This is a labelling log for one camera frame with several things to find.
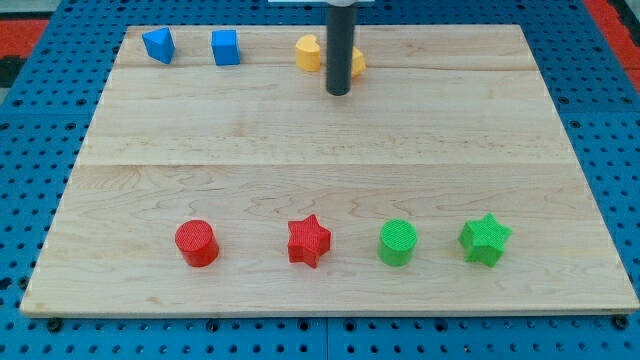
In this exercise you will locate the blue cube block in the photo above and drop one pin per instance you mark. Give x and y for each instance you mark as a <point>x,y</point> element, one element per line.
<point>225,47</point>

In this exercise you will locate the blue triangle block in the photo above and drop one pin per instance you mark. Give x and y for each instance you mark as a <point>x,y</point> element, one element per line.
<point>159,44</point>

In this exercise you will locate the red star block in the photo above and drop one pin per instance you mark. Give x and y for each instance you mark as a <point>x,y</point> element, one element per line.
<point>308,241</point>

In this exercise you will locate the green cylinder block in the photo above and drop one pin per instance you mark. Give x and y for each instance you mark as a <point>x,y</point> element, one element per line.
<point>397,241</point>

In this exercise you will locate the wooden board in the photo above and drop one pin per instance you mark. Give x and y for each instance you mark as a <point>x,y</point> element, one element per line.
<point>446,124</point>

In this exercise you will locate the yellow block behind rod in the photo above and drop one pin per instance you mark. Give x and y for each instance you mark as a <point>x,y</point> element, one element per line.
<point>358,63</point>

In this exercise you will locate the yellow heart block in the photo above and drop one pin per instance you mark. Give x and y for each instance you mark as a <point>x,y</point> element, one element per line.
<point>307,53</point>

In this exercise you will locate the red cylinder block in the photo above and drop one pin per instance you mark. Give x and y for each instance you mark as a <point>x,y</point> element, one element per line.
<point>196,241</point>

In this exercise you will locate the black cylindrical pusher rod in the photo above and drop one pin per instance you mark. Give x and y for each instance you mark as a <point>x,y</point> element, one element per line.
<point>340,27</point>

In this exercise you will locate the green star block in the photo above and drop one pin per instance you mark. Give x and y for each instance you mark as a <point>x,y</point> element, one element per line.
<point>484,240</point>

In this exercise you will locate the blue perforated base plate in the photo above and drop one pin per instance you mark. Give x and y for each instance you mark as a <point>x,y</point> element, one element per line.
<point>48,109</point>

